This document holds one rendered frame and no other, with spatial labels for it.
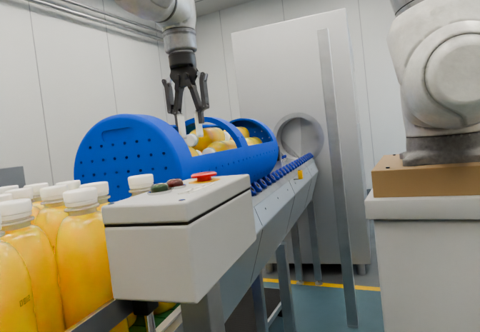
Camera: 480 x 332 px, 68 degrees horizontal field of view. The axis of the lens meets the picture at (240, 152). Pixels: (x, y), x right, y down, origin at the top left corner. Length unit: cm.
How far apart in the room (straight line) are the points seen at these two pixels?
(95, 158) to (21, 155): 371
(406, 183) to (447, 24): 31
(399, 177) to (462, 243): 16
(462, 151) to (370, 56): 500
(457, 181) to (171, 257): 57
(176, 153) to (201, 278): 42
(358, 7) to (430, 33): 533
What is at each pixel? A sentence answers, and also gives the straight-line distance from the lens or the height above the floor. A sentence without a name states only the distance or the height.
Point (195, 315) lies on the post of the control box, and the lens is 48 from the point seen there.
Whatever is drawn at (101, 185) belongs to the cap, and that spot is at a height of 111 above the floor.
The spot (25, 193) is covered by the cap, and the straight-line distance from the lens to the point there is 66.
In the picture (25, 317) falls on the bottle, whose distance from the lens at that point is 41.
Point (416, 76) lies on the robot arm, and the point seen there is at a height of 121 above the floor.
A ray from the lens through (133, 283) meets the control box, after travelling 40.
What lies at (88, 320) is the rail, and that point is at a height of 98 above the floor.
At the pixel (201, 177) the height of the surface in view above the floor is 111.
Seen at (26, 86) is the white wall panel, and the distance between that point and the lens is 472.
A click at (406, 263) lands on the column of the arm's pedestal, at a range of 81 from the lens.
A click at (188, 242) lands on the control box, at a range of 35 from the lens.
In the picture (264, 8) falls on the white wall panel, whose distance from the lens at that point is 638.
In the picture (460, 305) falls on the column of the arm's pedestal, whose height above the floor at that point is 79.
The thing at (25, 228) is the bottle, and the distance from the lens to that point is 47.
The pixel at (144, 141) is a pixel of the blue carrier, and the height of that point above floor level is 117.
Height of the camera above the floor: 115
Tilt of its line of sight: 2 degrees down
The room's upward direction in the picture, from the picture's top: 6 degrees counter-clockwise
